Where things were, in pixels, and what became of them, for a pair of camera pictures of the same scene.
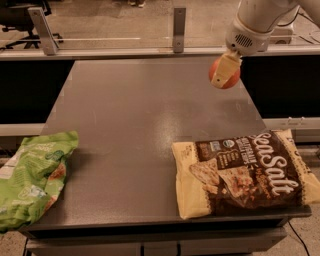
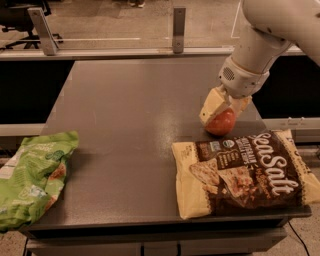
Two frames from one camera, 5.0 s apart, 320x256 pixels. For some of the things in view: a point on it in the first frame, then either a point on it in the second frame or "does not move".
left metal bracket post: (48, 39) does not move
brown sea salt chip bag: (254, 171) does not move
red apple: (231, 82) to (222, 123)
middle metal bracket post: (179, 24) does not move
